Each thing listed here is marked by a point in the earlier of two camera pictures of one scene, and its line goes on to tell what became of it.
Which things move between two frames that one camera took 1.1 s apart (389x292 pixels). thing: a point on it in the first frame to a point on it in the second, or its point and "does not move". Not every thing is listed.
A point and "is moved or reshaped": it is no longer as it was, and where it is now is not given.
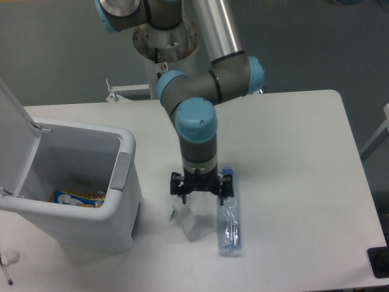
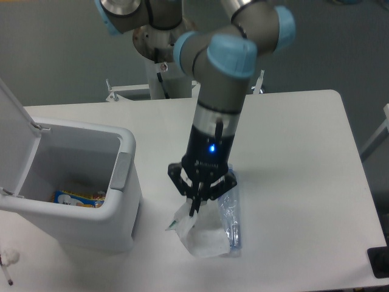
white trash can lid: [19, 137] does not move
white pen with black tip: [8, 275] does not move
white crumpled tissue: [8, 257] does not move
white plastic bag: [198, 218] is moved or reshaped
